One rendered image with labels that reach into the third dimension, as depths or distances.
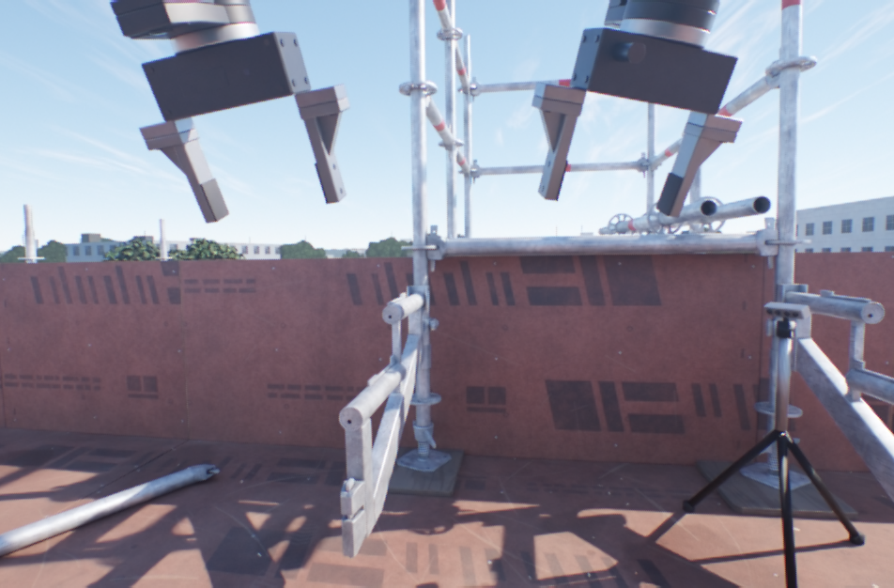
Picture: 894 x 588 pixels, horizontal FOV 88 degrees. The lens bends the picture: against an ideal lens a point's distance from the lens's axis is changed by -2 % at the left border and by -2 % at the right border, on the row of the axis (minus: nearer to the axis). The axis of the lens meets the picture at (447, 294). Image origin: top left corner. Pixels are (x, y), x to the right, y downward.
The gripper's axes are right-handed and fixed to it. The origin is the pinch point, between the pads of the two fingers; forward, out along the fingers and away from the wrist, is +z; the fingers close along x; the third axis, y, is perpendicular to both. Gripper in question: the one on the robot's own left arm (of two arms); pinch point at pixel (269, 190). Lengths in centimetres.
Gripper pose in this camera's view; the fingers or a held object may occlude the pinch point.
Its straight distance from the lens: 51.8
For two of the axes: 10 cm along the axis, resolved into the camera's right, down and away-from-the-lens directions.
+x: -9.8, 1.1, 1.7
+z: 1.8, 8.8, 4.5
